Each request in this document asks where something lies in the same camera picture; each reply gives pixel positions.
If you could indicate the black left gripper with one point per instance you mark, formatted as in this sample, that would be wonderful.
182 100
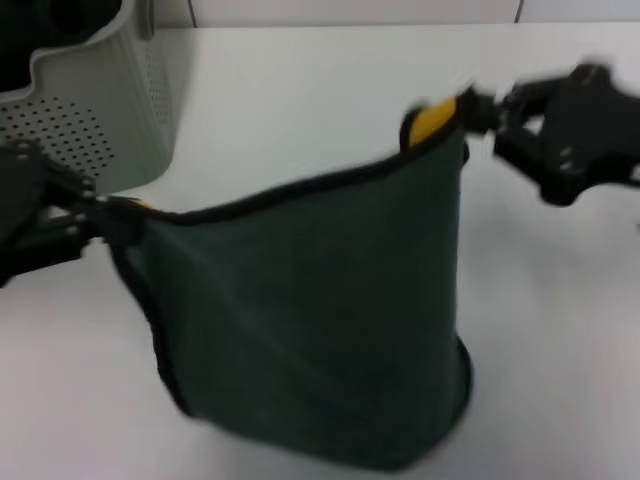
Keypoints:
20 200

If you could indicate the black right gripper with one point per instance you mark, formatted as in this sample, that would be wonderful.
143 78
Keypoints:
590 140

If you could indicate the dark green towel yellow underside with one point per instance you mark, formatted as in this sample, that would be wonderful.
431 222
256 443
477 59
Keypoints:
310 310

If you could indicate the grey perforated plastic storage box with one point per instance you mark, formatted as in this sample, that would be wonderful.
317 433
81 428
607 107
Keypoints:
100 100

